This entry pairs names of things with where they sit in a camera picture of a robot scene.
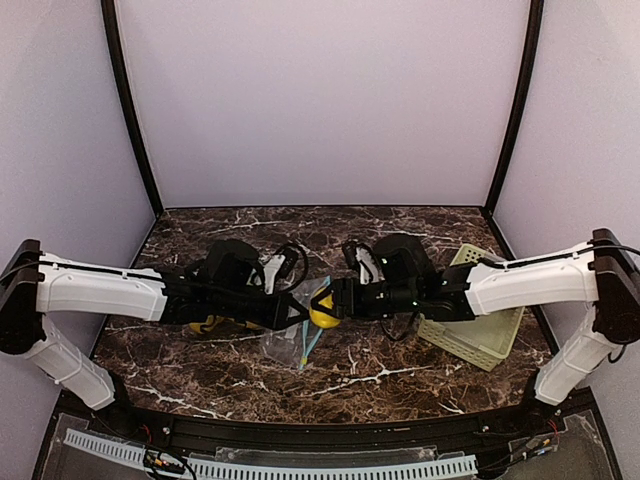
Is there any right black frame post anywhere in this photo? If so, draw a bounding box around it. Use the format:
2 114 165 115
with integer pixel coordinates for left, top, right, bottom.
483 0 546 214

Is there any black frame post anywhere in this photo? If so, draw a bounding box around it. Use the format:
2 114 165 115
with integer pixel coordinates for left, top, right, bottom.
100 0 165 215
483 0 546 214

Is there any yellow toy lemon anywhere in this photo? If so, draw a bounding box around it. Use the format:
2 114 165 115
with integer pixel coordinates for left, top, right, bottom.
309 288 341 329

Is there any pale green plastic basket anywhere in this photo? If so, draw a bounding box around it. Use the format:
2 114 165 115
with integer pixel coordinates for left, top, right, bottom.
417 243 526 372

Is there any white slotted cable duct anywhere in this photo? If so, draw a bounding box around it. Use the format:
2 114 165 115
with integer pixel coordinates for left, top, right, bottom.
64 428 478 479

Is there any yellow toy pear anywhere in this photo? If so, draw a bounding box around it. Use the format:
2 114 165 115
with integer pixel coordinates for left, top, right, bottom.
233 321 264 330

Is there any black front table rail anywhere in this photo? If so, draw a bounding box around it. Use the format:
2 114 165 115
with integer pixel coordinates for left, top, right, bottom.
84 399 551 456

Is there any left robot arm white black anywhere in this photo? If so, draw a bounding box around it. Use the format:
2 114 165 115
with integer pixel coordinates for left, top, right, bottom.
1 239 309 411

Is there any left black frame post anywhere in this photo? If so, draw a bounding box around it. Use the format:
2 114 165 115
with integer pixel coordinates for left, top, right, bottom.
100 0 165 215

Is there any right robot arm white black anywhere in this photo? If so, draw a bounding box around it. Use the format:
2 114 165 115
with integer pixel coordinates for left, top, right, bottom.
310 229 639 408

